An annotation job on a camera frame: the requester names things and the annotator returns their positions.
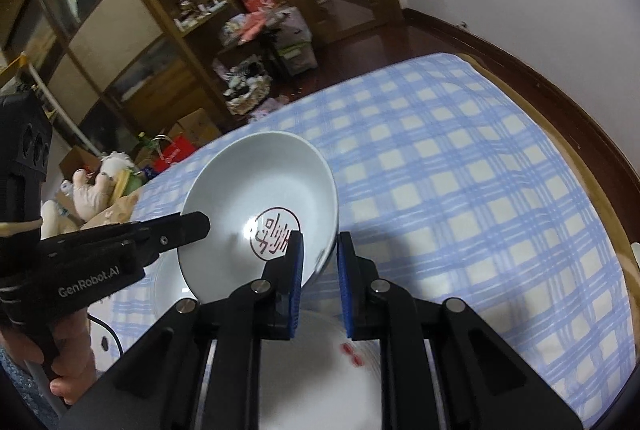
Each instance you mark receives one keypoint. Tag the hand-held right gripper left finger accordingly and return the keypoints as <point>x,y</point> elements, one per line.
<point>295,280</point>

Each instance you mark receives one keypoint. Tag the brown cartoon print blanket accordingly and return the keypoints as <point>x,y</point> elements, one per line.
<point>120,210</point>

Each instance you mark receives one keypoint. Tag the wooden wardrobe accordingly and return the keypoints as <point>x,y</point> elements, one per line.
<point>125,25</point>

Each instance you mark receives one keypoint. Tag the white cherry print plate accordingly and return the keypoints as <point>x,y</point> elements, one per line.
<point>320,385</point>

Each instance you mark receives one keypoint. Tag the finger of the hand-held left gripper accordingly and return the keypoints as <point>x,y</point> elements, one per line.
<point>170,230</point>

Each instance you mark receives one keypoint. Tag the woven basket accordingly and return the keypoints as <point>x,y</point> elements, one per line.
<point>247,97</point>

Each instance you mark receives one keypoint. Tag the person's left hand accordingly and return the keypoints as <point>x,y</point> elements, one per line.
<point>77,350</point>

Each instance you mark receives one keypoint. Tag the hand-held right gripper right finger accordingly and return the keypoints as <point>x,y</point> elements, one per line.
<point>346,290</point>

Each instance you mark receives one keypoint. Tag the beige plush toy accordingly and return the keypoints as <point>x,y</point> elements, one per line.
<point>92,195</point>

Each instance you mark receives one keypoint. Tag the light blue fleece cloth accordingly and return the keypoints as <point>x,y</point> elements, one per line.
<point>20,390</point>

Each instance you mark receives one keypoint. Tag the pink plastic bag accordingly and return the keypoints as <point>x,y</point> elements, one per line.
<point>262,25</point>

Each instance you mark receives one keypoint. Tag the blue checked cloth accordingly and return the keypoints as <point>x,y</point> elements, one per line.
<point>450,210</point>

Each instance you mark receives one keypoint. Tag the cream spotted plush toy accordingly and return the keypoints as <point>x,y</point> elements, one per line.
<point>55,217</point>

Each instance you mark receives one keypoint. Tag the red paper bag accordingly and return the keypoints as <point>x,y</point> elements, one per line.
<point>172,155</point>

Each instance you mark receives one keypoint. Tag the wooden bed frame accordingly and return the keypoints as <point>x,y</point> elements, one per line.
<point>600,195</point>

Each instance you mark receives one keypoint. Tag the large red patterned bowl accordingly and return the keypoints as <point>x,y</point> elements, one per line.
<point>260,180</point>

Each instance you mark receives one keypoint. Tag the wall socket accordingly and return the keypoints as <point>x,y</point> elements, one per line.
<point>464,26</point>

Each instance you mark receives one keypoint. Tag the cardboard box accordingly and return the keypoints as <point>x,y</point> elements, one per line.
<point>195,125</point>
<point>77,162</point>

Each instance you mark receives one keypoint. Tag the green bottle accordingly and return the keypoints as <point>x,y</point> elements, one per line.
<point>145,141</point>

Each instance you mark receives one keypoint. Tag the white frilly plush toy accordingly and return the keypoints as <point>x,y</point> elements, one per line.
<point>117,165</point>

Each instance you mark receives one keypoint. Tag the clear storage box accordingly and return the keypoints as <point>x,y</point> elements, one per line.
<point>297,55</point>

